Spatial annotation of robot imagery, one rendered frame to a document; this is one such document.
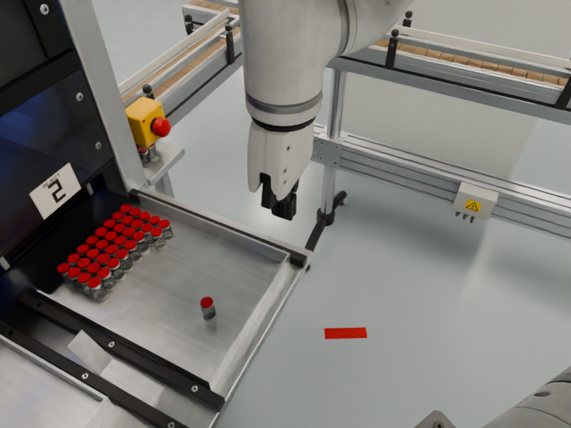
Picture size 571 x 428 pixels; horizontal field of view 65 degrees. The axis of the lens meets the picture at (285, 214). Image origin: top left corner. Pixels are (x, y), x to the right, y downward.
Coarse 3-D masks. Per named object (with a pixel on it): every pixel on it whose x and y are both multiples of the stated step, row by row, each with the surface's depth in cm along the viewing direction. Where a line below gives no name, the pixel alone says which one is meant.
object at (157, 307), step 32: (192, 224) 88; (160, 256) 83; (192, 256) 83; (224, 256) 83; (256, 256) 83; (288, 256) 79; (64, 288) 78; (128, 288) 78; (160, 288) 78; (192, 288) 78; (224, 288) 78; (256, 288) 78; (96, 320) 70; (128, 320) 74; (160, 320) 74; (192, 320) 74; (224, 320) 74; (160, 352) 70; (192, 352) 70; (224, 352) 67
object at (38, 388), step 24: (0, 336) 68; (0, 360) 69; (24, 360) 69; (0, 384) 67; (24, 384) 67; (48, 384) 67; (72, 384) 66; (0, 408) 64; (24, 408) 64; (48, 408) 64; (72, 408) 64; (96, 408) 61
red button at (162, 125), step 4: (156, 120) 90; (160, 120) 90; (164, 120) 90; (156, 124) 90; (160, 124) 90; (164, 124) 90; (168, 124) 91; (152, 128) 90; (156, 128) 90; (160, 128) 90; (164, 128) 90; (168, 128) 92; (156, 132) 90; (160, 132) 90; (164, 132) 91; (168, 132) 92; (160, 136) 91; (164, 136) 92
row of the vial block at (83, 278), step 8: (144, 216) 84; (136, 224) 82; (128, 232) 81; (136, 232) 83; (120, 240) 80; (112, 248) 79; (120, 248) 80; (104, 256) 77; (112, 256) 79; (96, 264) 76; (104, 264) 77; (88, 272) 75; (96, 272) 75; (80, 280) 74; (88, 280) 74; (88, 288) 75; (88, 296) 77
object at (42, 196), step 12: (48, 180) 73; (60, 180) 75; (72, 180) 78; (36, 192) 71; (48, 192) 74; (60, 192) 76; (72, 192) 78; (36, 204) 72; (48, 204) 75; (60, 204) 77
